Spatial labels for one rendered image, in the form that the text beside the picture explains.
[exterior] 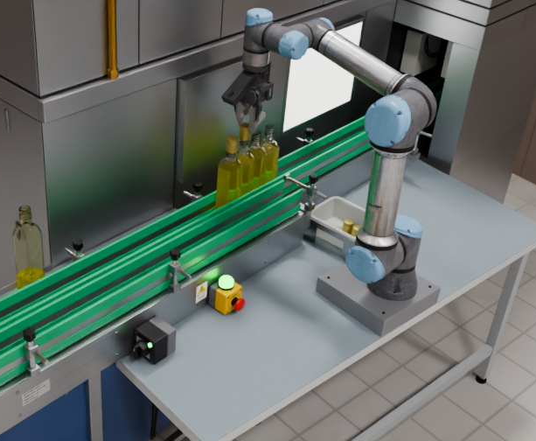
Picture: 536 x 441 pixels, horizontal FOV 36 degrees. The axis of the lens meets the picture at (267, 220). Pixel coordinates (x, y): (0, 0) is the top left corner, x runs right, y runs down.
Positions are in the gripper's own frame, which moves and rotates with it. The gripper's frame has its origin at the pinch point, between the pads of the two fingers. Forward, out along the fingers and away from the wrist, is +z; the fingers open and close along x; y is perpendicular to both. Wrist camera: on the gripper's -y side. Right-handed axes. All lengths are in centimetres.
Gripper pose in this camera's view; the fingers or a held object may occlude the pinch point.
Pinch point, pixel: (245, 128)
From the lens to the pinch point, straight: 244.7
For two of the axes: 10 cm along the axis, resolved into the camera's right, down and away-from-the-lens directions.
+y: 6.4, -3.8, 6.7
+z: -0.9, 8.3, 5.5
